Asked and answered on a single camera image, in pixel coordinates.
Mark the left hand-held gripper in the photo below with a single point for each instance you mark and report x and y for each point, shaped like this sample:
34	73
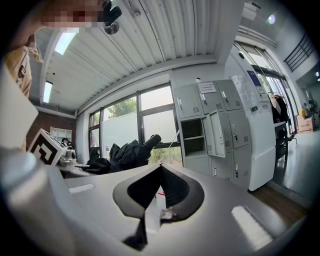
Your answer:
46	148

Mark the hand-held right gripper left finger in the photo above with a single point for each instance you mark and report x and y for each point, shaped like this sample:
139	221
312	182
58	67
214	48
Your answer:
136	200

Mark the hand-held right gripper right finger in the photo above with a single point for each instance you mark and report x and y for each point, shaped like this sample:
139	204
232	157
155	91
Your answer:
182	197

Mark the black clothing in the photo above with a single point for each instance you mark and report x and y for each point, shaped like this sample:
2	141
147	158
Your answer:
130	156

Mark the grey metal locker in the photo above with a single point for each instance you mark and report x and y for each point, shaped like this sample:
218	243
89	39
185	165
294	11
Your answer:
235	117

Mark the white cubby shelf unit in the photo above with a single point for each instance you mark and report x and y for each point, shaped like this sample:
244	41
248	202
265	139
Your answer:
61	132

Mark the rectangular ceiling light panel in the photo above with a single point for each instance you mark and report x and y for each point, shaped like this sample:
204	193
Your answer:
47	92
65	42

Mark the large black-framed window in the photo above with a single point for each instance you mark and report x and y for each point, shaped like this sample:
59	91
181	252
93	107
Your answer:
152	120

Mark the person's tan shirt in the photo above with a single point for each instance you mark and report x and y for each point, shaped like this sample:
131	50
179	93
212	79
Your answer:
17	62

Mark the white glossy cabinet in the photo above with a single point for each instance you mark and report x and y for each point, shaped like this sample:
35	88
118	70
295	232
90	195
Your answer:
262	150

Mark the white paper notice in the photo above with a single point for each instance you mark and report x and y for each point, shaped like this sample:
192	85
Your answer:
207	87

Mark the black table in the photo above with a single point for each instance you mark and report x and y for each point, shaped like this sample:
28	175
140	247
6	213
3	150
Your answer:
281	132

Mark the rack with dark clothes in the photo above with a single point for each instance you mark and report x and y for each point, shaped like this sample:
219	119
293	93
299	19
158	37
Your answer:
278	107

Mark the cardboard box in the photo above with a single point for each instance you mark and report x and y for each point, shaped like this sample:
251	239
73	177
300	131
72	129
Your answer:
305	125

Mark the glass entrance doors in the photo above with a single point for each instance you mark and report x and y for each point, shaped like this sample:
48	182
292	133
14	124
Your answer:
272	82

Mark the black metal railing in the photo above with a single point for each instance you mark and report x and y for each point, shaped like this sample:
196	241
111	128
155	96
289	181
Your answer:
300	53

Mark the round ceiling spotlight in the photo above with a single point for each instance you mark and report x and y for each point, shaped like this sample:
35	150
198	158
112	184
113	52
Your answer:
271	19

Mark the blue wall poster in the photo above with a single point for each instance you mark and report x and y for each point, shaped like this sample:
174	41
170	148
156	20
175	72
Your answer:
253	78

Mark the black head camera mount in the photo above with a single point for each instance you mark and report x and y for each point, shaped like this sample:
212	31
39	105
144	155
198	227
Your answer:
111	15

